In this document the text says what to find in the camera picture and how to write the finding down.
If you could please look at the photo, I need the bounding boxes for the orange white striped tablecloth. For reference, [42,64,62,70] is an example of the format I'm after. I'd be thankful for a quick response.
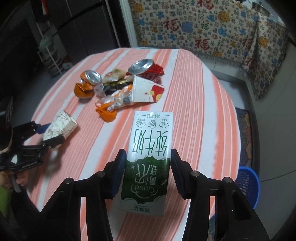
[25,47,242,241]

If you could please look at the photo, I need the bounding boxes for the patterned floor mat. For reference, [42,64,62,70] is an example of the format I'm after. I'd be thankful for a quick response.
[235,107,257,168]

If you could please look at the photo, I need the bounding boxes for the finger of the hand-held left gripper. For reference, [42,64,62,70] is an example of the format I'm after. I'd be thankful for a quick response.
[13,121,50,139]
[22,135,65,153]

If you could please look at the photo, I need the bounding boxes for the crumpled snack wrappers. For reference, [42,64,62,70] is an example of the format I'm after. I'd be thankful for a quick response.
[95,94,123,112]

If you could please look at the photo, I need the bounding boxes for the white tiered storage rack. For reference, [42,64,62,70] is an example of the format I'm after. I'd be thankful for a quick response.
[37,30,64,77]

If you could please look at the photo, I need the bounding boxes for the orange white striped wrapper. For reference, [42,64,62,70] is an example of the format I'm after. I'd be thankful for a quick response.
[111,83,133,105]

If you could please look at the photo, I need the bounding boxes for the grey refrigerator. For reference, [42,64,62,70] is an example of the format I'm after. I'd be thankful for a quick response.
[50,0,126,58]

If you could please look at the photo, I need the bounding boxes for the floral paper box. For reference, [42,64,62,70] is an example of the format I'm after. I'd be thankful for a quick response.
[42,110,78,141]

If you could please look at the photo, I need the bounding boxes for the orange crumpled wrapper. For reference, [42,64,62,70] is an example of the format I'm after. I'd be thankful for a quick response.
[97,103,118,123]

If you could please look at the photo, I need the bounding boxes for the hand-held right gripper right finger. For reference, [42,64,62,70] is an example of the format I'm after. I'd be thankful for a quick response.
[170,149,262,241]

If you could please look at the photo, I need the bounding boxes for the person's left hand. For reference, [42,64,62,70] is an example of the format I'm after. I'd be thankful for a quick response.
[0,173,29,189]

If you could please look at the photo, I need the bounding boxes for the small printed cloth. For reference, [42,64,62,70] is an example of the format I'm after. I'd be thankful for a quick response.
[242,14,289,100]

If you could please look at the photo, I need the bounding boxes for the yellow green snack packet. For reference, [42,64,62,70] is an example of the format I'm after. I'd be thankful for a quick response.
[102,68,126,82]

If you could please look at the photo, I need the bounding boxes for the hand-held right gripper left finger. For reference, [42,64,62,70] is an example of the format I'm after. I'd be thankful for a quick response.
[38,149,127,241]

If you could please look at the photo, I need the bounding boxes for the black gold foil wrapper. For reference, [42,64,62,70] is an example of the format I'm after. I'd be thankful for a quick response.
[103,80,134,93]

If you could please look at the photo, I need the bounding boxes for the large printed cloth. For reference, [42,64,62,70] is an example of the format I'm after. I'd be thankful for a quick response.
[128,0,262,66]

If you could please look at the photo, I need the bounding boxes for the green white milk carton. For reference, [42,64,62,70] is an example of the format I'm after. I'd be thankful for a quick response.
[119,111,174,217]

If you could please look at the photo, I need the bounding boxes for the crushed red can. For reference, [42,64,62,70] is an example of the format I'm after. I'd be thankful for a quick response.
[128,59,165,82]

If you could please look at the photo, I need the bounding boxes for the white red paper cup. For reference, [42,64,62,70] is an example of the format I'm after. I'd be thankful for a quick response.
[131,75,166,103]

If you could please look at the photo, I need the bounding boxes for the blue plastic mesh basket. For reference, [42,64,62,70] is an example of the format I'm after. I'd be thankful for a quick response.
[237,166,259,209]

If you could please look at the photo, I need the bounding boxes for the crushed orange can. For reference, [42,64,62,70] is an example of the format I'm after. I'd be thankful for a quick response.
[74,70,102,99]

